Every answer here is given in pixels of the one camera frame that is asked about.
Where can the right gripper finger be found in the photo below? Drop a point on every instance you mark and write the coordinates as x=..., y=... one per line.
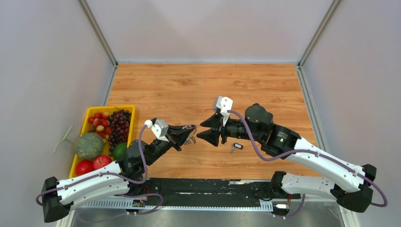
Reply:
x=211, y=136
x=213, y=122

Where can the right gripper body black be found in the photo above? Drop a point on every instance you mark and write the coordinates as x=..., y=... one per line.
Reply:
x=223, y=130

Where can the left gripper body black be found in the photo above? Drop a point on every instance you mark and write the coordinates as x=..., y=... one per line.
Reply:
x=174, y=140

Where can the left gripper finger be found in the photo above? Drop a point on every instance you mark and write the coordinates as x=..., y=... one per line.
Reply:
x=182, y=129
x=178, y=140

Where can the metal keyring with keys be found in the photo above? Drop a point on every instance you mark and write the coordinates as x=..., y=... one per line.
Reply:
x=191, y=138

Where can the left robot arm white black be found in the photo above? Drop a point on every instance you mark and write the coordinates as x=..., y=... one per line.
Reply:
x=59, y=197

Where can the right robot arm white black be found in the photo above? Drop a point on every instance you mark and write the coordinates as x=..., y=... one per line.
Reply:
x=346, y=183

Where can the dark purple grape bunch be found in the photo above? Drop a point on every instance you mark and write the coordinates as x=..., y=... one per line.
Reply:
x=120, y=126

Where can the green avocado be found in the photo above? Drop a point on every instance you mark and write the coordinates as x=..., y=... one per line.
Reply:
x=119, y=151

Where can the small red fruits pile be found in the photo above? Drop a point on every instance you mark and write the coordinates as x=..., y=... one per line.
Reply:
x=99, y=123

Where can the red apple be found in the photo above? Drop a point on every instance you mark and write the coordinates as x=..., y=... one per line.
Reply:
x=101, y=161

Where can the green netted melon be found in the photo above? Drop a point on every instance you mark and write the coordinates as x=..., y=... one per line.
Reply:
x=89, y=146

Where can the red tomato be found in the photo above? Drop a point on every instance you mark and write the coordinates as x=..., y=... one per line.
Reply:
x=83, y=167

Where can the green plant stem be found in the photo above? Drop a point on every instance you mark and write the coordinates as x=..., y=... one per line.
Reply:
x=64, y=138

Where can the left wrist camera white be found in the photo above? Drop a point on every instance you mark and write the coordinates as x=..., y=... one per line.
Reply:
x=159, y=128

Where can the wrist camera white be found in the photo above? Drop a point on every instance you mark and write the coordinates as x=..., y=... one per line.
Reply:
x=159, y=128
x=223, y=104

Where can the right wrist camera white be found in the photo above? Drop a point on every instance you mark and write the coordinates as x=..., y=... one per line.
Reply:
x=223, y=104

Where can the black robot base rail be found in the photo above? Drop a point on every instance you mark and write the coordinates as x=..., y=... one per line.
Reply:
x=202, y=194

